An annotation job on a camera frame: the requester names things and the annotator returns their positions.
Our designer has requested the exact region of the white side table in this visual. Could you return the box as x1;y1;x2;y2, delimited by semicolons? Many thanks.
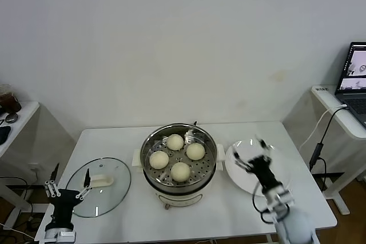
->
0;100;41;227

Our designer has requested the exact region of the stainless steel steamer basket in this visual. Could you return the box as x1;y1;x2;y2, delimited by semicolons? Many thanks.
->
141;123;218;192

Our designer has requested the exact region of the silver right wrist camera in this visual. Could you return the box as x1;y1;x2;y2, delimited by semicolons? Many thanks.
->
274;191;295;207

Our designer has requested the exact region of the black cable with adapter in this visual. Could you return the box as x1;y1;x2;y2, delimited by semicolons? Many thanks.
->
309;106;349;193

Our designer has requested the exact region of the glass lid cream handle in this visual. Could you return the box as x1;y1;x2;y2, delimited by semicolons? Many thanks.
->
64;156;132;218

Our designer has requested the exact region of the white laptop desk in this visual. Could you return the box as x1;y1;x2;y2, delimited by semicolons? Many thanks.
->
311;85;366;215

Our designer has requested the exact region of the black pouch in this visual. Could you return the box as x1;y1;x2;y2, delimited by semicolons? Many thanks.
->
0;125;12;145

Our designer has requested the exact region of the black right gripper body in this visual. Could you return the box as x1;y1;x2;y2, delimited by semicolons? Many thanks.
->
247;155;283;192

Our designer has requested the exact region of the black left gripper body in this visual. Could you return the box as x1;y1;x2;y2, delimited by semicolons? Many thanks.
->
50;189;83;229

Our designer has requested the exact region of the black floor cable bundle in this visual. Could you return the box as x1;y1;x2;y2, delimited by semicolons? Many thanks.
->
26;215;44;233

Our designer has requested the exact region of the dark open laptop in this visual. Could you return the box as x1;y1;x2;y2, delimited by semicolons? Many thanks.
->
335;41;366;127

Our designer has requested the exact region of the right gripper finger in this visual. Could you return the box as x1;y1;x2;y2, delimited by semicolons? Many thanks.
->
255;134;272;162
232;149;252;172

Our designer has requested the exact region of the plastic cup brown drink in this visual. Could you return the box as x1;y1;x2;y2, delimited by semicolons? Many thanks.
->
0;83;22;114

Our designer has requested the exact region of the white round plate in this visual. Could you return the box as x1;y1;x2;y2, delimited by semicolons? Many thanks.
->
225;139;293;198

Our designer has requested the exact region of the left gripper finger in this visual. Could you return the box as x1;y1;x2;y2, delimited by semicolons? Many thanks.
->
43;162;61;198
75;168;93;201

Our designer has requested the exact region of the cream electric cooker base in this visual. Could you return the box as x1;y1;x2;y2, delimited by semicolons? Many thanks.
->
132;142;226;209

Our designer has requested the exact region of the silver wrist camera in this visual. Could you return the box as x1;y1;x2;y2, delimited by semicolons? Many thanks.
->
274;191;295;207
57;231;77;242

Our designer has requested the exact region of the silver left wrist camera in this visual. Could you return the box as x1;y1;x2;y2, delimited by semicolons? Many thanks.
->
57;231;77;242

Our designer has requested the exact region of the white steamed baozi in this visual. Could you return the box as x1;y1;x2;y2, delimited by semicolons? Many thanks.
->
149;150;169;170
166;134;185;151
186;143;206;161
170;162;191;182

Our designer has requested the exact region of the white laptop cable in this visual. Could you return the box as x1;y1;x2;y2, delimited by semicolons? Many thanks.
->
299;103;349;150

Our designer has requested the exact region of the white wall power outlet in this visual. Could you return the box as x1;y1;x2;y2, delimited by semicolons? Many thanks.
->
27;162;43;182

